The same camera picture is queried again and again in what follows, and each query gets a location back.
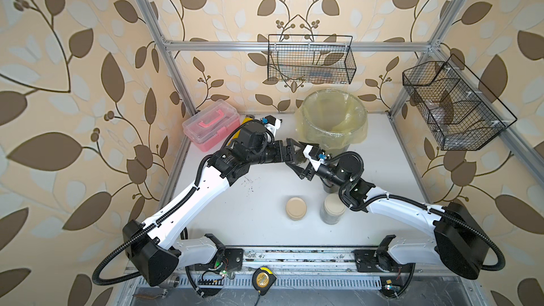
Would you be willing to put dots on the pink plastic toolbox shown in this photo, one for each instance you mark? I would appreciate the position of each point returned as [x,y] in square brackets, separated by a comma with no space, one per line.
[211,125]

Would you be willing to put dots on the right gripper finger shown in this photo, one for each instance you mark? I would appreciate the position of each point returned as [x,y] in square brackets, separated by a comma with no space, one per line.
[304,173]
[311,151]

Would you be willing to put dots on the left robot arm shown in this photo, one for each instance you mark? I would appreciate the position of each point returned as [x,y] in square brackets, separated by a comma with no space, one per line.
[153,249]

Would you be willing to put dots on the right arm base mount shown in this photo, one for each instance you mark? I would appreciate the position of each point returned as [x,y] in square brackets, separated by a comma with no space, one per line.
[378,260]

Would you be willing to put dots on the ribbed glass jar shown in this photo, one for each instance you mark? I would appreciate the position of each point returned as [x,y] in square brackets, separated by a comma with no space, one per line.
[299,158]

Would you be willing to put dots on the red lid tea jar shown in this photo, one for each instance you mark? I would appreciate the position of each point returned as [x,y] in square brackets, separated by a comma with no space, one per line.
[329,187]

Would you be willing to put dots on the yellow black tape measure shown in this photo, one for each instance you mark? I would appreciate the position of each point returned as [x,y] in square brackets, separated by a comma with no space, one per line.
[263,279]

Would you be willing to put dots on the black wire basket back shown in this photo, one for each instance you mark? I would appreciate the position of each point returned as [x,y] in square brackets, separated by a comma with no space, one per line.
[311,58]

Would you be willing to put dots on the metal pipe fitting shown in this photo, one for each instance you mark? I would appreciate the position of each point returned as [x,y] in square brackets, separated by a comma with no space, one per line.
[173,281]

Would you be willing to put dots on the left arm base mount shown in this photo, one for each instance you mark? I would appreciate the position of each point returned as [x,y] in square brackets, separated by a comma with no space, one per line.
[229,259]

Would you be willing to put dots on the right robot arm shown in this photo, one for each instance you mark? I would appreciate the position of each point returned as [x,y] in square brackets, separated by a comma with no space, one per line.
[449,234]

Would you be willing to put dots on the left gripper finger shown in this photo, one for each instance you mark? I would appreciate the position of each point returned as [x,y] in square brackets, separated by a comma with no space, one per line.
[298,170]
[297,148]

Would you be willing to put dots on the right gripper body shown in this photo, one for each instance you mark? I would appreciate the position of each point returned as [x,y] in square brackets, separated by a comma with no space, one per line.
[316,173]

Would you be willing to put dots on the aluminium frame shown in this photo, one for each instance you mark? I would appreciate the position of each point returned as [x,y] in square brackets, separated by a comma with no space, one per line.
[501,41]

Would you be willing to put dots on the black wire basket right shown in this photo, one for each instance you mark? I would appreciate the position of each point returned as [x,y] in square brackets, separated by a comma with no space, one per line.
[462,112]

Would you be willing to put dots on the yellow plastic bin liner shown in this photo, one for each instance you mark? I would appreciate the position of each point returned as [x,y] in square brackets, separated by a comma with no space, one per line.
[331,114]

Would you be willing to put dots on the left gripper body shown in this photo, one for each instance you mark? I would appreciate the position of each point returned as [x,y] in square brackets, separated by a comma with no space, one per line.
[273,153]

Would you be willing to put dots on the beige lid short jar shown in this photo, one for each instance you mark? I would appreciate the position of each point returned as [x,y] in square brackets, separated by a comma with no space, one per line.
[296,208]

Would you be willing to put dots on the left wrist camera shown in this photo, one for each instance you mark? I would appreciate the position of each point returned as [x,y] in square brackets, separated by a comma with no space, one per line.
[271,123]

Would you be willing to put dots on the black wire basket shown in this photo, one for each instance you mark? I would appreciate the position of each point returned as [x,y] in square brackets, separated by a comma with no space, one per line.
[462,112]
[311,58]

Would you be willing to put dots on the beige lid tall jar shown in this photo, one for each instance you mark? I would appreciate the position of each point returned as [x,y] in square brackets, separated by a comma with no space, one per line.
[332,210]

